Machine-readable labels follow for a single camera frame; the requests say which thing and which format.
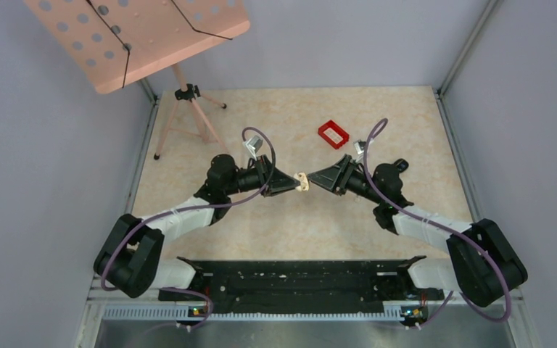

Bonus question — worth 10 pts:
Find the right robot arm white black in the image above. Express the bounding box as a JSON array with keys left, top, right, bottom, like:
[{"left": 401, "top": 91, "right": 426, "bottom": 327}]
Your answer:
[{"left": 308, "top": 155, "right": 528, "bottom": 307}]

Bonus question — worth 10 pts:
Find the black earbud charging case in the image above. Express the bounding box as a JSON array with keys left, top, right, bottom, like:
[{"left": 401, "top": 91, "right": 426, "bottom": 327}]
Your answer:
[{"left": 394, "top": 159, "right": 409, "bottom": 173}]

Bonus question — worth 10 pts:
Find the cream earbud charging case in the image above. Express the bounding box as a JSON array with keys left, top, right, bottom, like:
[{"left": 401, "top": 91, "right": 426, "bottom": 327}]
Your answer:
[{"left": 293, "top": 172, "right": 310, "bottom": 192}]

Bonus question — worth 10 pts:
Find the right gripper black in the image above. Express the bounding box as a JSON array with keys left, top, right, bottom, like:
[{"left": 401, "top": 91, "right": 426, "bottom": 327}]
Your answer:
[{"left": 308, "top": 154, "right": 384, "bottom": 204}]

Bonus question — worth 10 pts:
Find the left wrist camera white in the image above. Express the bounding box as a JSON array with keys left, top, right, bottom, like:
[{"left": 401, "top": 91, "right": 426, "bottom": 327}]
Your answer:
[{"left": 242, "top": 136, "right": 264, "bottom": 159}]

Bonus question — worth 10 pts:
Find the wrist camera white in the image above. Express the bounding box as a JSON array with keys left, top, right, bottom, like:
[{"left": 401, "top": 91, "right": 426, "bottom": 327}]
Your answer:
[
  {"left": 353, "top": 140, "right": 366, "bottom": 155},
  {"left": 242, "top": 136, "right": 264, "bottom": 159}
]

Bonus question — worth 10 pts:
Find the red plastic tray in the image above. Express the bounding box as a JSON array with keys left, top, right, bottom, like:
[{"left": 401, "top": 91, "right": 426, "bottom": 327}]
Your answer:
[{"left": 317, "top": 120, "right": 350, "bottom": 149}]

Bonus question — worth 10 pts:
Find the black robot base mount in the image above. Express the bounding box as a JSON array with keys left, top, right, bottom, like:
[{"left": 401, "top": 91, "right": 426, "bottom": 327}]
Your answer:
[{"left": 158, "top": 260, "right": 445, "bottom": 315}]

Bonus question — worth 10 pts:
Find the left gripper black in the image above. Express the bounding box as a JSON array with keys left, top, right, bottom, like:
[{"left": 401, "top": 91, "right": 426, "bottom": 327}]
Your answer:
[{"left": 225, "top": 154, "right": 300, "bottom": 196}]

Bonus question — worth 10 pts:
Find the pink music stand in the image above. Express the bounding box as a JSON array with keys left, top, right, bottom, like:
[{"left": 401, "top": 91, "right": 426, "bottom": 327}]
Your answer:
[{"left": 22, "top": 0, "right": 252, "bottom": 161}]

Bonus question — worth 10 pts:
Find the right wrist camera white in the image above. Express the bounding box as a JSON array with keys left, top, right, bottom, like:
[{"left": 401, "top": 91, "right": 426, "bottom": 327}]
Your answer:
[{"left": 353, "top": 140, "right": 366, "bottom": 155}]

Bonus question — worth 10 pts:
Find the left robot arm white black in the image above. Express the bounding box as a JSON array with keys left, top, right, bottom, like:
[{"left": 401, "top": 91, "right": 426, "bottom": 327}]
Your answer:
[{"left": 94, "top": 154, "right": 307, "bottom": 300}]

